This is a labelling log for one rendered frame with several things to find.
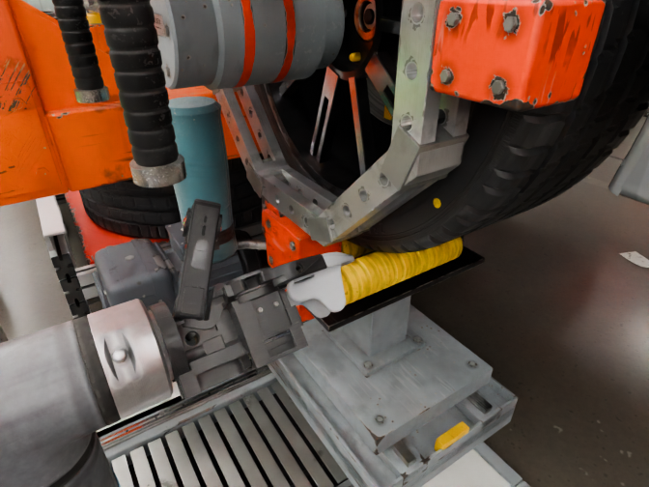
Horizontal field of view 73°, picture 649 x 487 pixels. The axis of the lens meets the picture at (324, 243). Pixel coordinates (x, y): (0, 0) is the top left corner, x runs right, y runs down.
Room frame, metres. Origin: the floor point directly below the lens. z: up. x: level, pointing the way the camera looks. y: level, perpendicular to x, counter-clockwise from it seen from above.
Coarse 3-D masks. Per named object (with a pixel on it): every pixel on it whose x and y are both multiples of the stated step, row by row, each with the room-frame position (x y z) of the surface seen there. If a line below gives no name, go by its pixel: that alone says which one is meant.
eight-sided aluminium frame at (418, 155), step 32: (416, 0) 0.40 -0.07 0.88; (416, 32) 0.40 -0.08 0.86; (416, 64) 0.40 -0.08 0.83; (224, 96) 0.78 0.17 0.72; (256, 96) 0.80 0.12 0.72; (416, 96) 0.39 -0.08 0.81; (448, 96) 0.42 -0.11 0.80; (256, 128) 0.78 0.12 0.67; (416, 128) 0.39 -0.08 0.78; (448, 128) 0.41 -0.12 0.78; (256, 160) 0.71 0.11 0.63; (384, 160) 0.42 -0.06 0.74; (416, 160) 0.38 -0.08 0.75; (448, 160) 0.40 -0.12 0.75; (256, 192) 0.69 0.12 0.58; (288, 192) 0.61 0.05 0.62; (320, 192) 0.61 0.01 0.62; (352, 192) 0.47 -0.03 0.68; (384, 192) 0.42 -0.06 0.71; (416, 192) 0.45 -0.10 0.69; (320, 224) 0.52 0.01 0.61; (352, 224) 0.46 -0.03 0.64
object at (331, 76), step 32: (352, 0) 0.72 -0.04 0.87; (384, 0) 0.60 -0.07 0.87; (352, 32) 0.72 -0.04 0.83; (384, 32) 0.59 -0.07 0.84; (352, 64) 0.70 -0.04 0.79; (384, 64) 0.59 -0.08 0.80; (288, 96) 0.83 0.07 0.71; (320, 96) 0.86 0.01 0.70; (352, 96) 0.65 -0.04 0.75; (384, 96) 0.59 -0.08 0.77; (288, 128) 0.78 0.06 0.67; (320, 128) 0.72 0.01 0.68; (352, 128) 0.83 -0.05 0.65; (384, 128) 0.86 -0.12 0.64; (320, 160) 0.72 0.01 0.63; (352, 160) 0.74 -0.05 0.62
